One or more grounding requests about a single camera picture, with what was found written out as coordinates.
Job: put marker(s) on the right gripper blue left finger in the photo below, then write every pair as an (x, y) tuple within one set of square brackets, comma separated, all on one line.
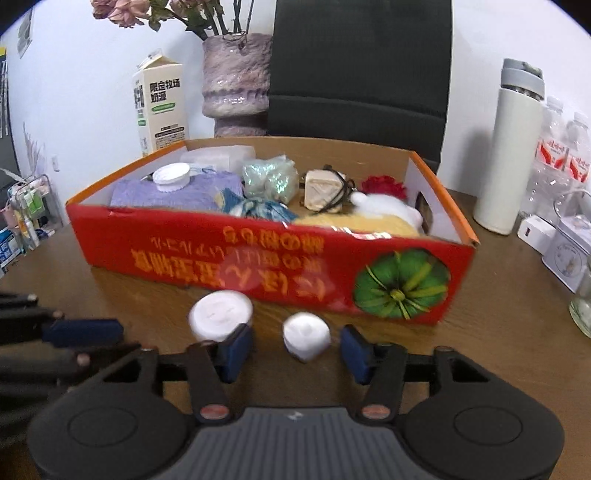
[(232, 353)]

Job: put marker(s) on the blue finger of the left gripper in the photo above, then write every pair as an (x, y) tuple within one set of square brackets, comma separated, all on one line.
[(83, 333)]

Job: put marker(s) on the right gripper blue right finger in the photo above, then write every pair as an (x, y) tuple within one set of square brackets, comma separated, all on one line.
[(357, 354)]

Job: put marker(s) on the white round container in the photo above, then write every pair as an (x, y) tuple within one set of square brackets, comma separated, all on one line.
[(216, 315)]

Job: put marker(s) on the blue white snack bag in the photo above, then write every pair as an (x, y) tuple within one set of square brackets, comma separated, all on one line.
[(253, 208)]

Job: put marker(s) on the purple cloth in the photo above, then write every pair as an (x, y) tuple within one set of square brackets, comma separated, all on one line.
[(202, 193)]

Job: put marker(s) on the red artificial rose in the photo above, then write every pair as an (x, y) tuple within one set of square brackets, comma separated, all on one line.
[(385, 185)]

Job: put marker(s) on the iridescent wrapper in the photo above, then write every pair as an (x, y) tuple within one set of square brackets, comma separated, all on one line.
[(274, 179)]

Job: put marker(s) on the white round lid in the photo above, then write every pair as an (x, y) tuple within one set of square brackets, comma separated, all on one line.
[(171, 177)]

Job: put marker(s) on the clear plastic wipes pack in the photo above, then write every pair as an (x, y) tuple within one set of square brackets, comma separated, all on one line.
[(218, 159)]

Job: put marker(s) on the metal storage rack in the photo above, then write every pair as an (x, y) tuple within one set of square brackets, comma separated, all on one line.
[(31, 214)]

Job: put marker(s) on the red cardboard box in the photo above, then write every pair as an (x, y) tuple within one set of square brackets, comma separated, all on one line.
[(412, 279)]

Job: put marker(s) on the white thermos bottle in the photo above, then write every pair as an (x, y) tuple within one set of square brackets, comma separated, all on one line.
[(515, 135)]

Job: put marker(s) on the white usb charger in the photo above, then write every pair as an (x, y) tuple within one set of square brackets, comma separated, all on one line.
[(536, 232)]

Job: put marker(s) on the clear drinking glass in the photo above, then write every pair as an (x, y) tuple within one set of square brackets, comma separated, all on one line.
[(580, 306)]

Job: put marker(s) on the small white tin box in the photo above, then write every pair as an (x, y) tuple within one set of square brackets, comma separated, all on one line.
[(568, 253)]

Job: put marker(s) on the white green milk carton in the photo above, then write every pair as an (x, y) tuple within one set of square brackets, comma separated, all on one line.
[(159, 103)]

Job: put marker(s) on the black paper bag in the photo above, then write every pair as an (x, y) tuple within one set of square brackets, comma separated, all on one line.
[(376, 72)]

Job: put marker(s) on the dried pink flowers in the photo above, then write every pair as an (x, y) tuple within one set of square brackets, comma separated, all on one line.
[(203, 18)]

